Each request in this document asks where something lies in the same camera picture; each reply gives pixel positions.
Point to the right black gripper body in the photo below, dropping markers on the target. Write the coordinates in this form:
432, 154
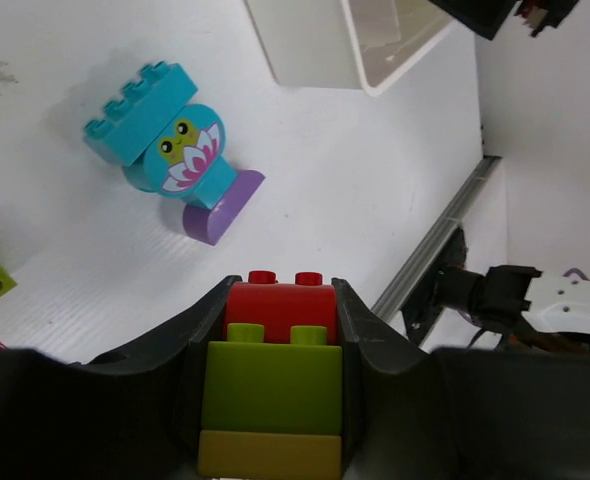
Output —
485, 17

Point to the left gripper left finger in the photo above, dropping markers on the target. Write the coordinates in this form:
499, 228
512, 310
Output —
133, 412

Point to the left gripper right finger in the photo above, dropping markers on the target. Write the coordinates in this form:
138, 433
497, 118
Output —
457, 413

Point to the red green yellow lego stack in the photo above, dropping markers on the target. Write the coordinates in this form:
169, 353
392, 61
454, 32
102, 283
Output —
272, 399

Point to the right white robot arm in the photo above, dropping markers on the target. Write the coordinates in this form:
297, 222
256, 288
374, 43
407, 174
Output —
521, 303

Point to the right white divided tray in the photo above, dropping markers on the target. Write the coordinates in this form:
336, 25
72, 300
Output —
365, 45

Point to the purple curved lego base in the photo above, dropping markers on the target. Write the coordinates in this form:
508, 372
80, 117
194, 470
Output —
209, 225

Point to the teal character lego figure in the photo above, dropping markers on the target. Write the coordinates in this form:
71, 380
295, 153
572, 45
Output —
164, 143

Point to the aluminium rail front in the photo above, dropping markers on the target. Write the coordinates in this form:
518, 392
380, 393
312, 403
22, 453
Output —
425, 255

